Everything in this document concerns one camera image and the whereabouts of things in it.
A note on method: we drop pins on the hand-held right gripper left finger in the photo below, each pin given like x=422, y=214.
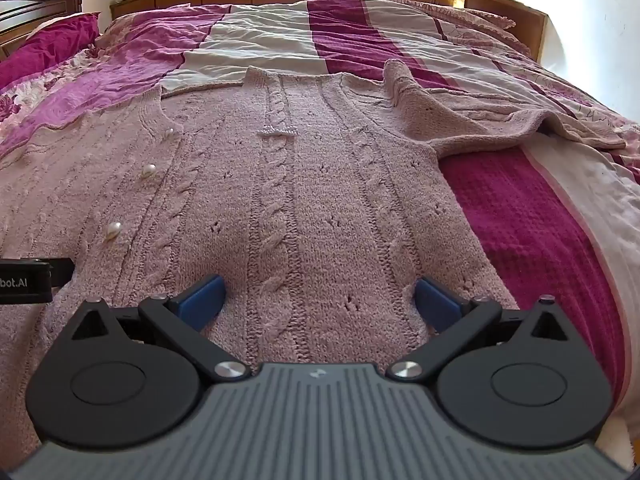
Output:
x=202, y=302

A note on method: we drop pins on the magenta and white striped bedspread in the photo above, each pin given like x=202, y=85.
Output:
x=350, y=35

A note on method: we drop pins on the dark wooden headboard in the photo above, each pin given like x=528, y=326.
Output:
x=35, y=10

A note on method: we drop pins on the pink knitted sweater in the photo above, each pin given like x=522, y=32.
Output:
x=300, y=200

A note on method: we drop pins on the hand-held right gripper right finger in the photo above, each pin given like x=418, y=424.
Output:
x=437, y=306

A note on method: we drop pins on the pink frilled knit blanket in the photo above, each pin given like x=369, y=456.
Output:
x=465, y=20

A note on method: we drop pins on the magenta pillow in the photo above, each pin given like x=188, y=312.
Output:
x=45, y=42

